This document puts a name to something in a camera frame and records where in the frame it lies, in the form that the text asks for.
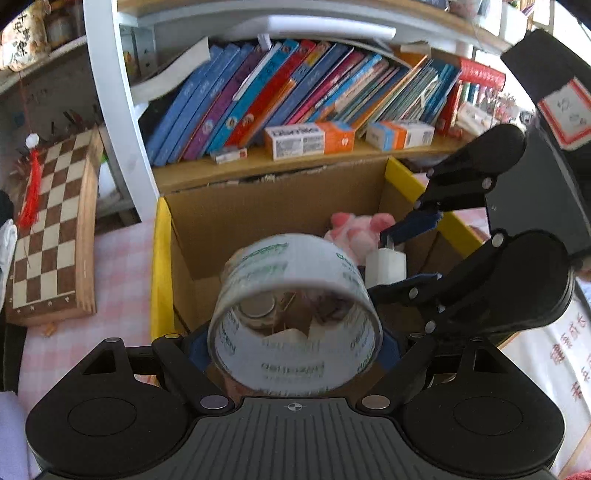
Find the yellow cardboard box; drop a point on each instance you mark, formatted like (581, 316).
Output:
(277, 207)

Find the red garment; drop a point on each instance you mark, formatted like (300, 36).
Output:
(579, 475)

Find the pink plush toy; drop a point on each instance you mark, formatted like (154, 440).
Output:
(353, 230)

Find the clear packing tape roll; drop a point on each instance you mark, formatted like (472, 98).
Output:
(295, 263)

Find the red tassel charm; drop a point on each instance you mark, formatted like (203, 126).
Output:
(31, 189)

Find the wooden chessboard box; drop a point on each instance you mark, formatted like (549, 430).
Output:
(51, 221)

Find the cream decorative ornament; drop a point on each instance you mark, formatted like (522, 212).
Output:
(23, 37)

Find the white plastic bag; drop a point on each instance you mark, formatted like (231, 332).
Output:
(7, 254)

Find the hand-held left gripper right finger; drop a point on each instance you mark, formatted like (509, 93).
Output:
(390, 353)

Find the pink checkered tablecloth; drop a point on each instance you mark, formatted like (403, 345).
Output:
(124, 258)

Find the red marker pen box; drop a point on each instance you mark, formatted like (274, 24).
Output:
(475, 92)

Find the white shelf unit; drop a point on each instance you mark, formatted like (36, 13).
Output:
(111, 115)

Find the white power adapter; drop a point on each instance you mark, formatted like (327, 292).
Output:
(385, 267)

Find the tiny red white carton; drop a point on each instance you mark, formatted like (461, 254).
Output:
(229, 155)

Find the lilac cloth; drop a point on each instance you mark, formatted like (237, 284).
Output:
(11, 438)

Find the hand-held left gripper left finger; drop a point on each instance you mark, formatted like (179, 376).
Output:
(198, 350)

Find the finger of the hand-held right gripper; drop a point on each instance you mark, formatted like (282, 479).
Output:
(401, 290)
(411, 226)

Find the small orange white carton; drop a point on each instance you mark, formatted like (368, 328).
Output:
(399, 135)

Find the large orange white carton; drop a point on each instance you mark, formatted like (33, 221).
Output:
(307, 141)

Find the row of colourful books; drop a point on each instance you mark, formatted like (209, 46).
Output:
(277, 92)

